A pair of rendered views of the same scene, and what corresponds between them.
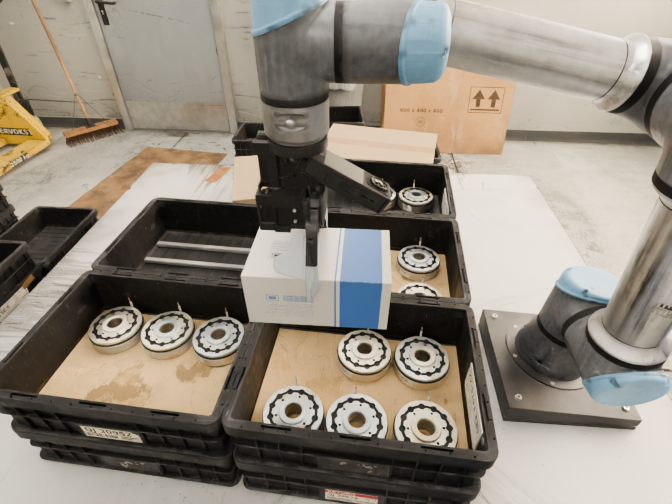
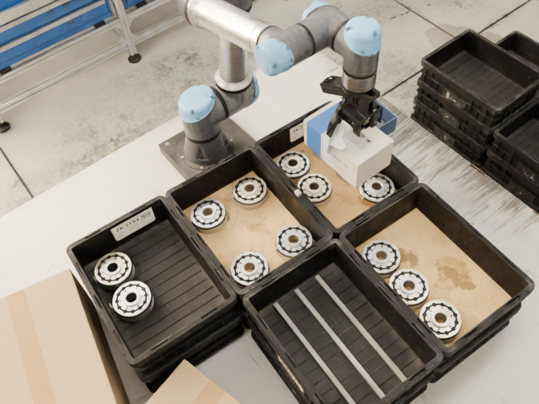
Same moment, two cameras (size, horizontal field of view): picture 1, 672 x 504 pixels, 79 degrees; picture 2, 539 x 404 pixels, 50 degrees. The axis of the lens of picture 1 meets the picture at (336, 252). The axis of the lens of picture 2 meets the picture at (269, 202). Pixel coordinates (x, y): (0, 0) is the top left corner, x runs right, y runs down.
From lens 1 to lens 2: 1.55 m
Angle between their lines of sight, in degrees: 77
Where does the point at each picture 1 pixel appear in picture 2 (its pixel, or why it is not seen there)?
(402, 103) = not seen: outside the picture
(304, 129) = not seen: hidden behind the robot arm
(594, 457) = (253, 123)
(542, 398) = (245, 140)
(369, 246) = (324, 118)
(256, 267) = (383, 140)
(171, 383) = (423, 259)
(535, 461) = not seen: hidden behind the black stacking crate
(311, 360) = (339, 213)
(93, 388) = (468, 290)
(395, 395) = (320, 168)
